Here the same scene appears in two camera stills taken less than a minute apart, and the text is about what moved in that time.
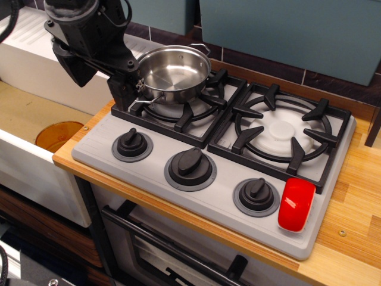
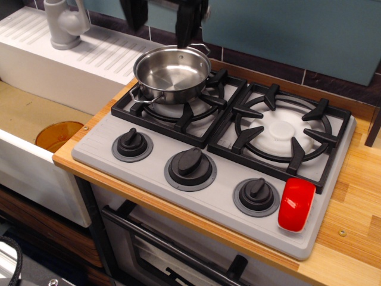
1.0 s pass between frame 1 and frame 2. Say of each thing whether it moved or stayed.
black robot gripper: moved
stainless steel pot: stayed
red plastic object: stayed
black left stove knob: stayed
